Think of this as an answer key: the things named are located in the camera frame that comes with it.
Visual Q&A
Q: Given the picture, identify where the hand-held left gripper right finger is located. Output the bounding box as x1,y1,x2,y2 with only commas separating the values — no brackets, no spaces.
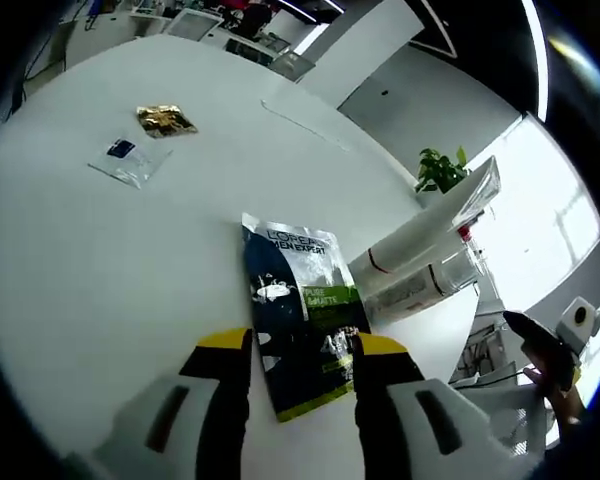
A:
349,332,511,480

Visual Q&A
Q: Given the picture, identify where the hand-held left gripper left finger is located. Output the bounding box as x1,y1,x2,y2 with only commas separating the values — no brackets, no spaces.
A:
94,327,254,480

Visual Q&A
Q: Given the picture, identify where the dark green skincare sachet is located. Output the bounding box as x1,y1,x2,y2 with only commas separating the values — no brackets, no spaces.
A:
240,212,372,424

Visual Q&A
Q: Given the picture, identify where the clear pump skincare bottle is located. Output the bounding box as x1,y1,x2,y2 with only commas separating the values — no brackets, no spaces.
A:
363,248,484,322

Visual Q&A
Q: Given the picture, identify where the tall white skincare tube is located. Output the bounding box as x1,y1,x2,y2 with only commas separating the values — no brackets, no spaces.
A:
348,154,502,277

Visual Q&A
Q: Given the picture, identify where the clear blue-square skincare sachet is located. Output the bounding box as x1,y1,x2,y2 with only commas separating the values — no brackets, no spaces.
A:
87,137,174,190

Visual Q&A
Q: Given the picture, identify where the gold foil skincare sachet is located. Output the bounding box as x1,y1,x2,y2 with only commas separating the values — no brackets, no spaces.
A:
135,103,200,139

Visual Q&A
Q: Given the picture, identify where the light grey mesh chair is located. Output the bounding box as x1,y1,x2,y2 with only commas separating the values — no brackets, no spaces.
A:
449,369,564,456

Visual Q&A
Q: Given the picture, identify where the green potted plant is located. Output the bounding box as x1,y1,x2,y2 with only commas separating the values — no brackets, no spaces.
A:
413,146,474,196

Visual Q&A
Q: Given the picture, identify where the ceiling light strip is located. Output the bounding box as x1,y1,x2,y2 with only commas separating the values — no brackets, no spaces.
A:
522,0,551,124

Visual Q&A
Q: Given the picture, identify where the dark grey office chair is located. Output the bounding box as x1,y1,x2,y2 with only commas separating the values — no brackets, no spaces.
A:
274,49,316,81

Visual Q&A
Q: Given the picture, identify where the white mesh office chair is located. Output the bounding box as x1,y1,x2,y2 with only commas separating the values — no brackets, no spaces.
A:
167,7,224,41

